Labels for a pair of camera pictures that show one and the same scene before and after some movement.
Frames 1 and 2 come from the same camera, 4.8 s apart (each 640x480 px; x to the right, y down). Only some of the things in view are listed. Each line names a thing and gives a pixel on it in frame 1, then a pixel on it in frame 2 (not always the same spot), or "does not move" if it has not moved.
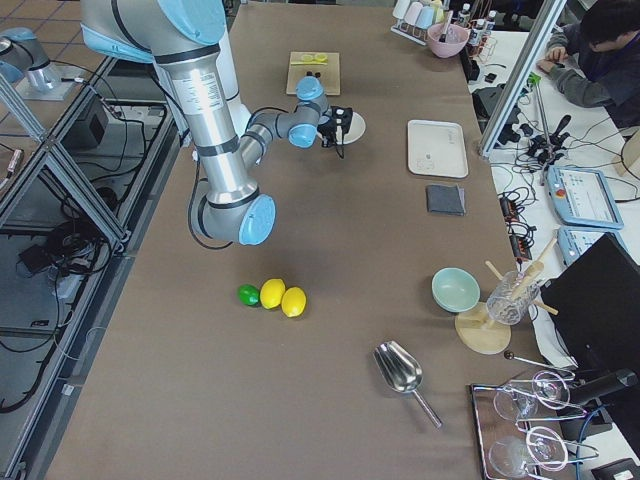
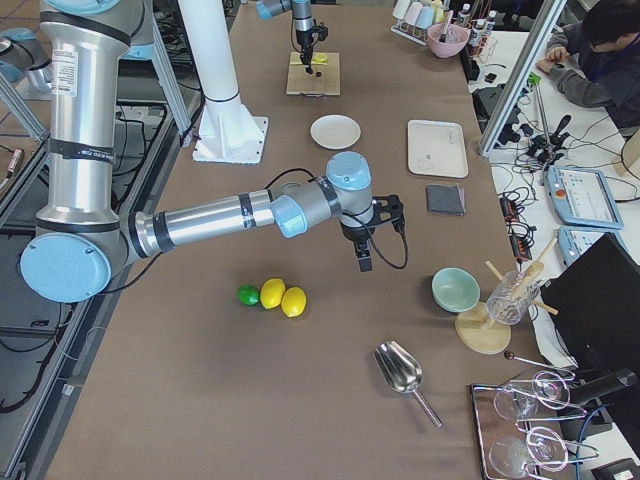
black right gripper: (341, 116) -> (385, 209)
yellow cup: (439, 16) does not move
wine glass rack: (510, 444) does not move
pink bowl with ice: (447, 40) does not move
